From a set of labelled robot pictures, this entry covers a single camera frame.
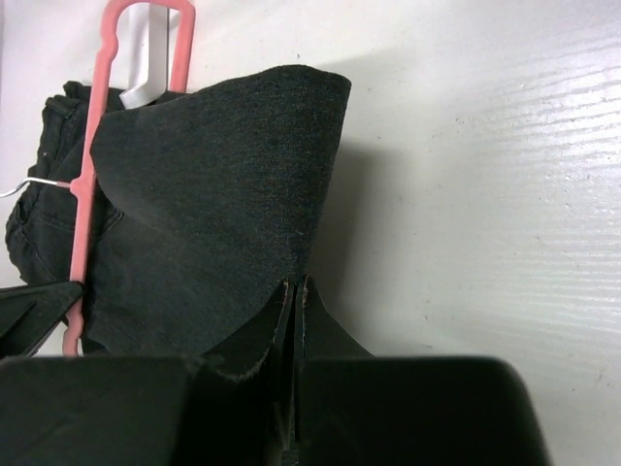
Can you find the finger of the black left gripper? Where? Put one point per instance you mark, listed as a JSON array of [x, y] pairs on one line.
[[29, 314]]

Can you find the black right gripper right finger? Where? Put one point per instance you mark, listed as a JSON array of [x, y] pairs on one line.
[[335, 393]]

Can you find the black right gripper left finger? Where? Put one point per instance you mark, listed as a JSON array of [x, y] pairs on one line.
[[246, 389]]

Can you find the black denim trousers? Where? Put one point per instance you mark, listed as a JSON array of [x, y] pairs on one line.
[[205, 202]]

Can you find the pink plastic hanger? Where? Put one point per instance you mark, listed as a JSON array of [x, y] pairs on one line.
[[83, 186]]

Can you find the white metal clothes rack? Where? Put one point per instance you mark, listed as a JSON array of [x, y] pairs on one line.
[[150, 27]]

